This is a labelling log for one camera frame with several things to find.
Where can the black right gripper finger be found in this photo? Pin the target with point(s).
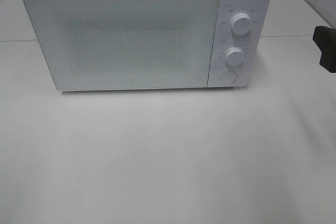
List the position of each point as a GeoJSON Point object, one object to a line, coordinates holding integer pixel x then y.
{"type": "Point", "coordinates": [324, 38]}

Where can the white timer knob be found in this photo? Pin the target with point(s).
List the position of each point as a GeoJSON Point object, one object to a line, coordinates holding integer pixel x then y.
{"type": "Point", "coordinates": [234, 56]}

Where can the round white door button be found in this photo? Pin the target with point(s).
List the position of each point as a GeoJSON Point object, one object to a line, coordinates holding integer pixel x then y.
{"type": "Point", "coordinates": [228, 78]}

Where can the white microwave door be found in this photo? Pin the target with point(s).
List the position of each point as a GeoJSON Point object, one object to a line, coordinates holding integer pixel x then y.
{"type": "Point", "coordinates": [125, 44]}

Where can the upper white power knob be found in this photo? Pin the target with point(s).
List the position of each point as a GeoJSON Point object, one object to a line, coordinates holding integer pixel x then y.
{"type": "Point", "coordinates": [241, 22]}

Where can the white microwave oven body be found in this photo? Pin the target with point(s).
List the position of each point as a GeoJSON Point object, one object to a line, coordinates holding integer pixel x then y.
{"type": "Point", "coordinates": [258, 3]}

